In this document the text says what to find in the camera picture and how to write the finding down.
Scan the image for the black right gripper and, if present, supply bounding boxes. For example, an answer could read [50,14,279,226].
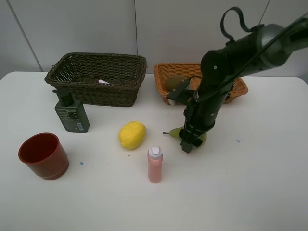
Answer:
[180,91,228,153]

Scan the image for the green red pear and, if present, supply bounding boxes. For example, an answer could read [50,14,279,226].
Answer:
[163,126,207,144]

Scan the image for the yellow lemon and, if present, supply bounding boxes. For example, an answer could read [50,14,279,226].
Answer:
[118,121,146,150]

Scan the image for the brown kiwi fruit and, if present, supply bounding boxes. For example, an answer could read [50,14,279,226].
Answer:
[165,75,186,91]

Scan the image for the white marker pink caps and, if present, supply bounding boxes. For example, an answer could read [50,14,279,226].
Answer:
[98,79,110,85]

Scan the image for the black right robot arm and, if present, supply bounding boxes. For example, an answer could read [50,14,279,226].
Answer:
[180,7,308,153]

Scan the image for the pink bottle white cap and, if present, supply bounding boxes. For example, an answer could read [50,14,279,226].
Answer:
[147,146,163,183]

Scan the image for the orange wicker basket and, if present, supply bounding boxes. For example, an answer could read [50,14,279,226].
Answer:
[154,63,248,105]

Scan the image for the dark brown wicker basket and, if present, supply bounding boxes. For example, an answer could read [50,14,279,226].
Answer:
[45,52,147,107]

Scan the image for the dark green pump bottle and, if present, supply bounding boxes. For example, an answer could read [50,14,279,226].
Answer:
[52,89,90,133]

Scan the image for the red plastic cup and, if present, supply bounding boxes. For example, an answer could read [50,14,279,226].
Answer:
[18,133,69,180]

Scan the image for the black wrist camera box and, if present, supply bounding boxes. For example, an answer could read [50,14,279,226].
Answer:
[166,77,195,106]

